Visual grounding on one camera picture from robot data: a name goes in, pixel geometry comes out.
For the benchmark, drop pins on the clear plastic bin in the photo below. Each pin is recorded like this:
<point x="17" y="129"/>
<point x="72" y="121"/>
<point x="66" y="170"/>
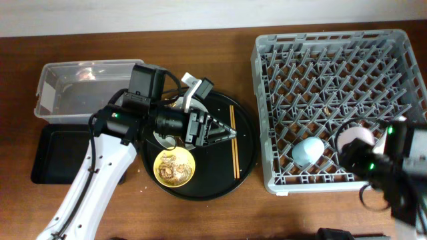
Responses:
<point x="69" y="92"/>

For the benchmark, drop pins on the grey dishwasher rack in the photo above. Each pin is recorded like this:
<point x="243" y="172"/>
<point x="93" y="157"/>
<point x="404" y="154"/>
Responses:
<point x="308" y="84"/>

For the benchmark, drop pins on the food scraps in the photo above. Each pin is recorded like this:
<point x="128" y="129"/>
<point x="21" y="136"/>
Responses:
<point x="174" y="170"/>

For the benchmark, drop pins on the yellow bowl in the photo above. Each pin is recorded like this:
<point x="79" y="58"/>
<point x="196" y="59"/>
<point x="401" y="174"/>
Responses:
<point x="179" y="152"/>

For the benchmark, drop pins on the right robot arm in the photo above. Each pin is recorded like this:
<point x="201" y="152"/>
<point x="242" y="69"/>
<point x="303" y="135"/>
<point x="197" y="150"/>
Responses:
<point x="399" y="172"/>

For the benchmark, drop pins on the round black serving tray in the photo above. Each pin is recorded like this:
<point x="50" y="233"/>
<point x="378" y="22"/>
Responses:
<point x="213" y="175"/>

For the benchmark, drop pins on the grey plate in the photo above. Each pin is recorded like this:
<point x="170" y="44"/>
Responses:
<point x="169" y="142"/>

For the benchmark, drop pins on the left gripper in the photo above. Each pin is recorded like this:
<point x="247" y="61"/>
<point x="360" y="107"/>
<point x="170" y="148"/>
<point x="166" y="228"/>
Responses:
<point x="197" y="136"/>

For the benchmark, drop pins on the blue cup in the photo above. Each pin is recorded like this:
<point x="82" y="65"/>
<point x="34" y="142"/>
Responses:
<point x="308" y="151"/>

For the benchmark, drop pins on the wooden chopstick right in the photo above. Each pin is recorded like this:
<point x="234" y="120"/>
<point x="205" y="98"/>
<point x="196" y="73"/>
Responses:
<point x="236" y="149"/>

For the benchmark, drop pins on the wooden chopstick left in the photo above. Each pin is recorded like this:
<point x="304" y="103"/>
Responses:
<point x="233" y="142"/>

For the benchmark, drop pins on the wooden chopstick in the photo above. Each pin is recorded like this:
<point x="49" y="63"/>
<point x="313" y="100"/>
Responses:
<point x="233" y="142"/>
<point x="236" y="149"/>

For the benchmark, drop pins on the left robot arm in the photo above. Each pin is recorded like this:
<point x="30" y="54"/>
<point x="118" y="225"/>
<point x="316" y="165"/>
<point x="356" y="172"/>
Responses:
<point x="155" y="101"/>

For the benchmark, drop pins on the pink cup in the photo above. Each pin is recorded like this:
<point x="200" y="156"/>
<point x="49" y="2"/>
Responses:
<point x="353" y="133"/>

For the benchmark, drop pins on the black rectangular tray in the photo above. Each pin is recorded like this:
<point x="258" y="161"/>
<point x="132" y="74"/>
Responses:
<point x="60" y="153"/>

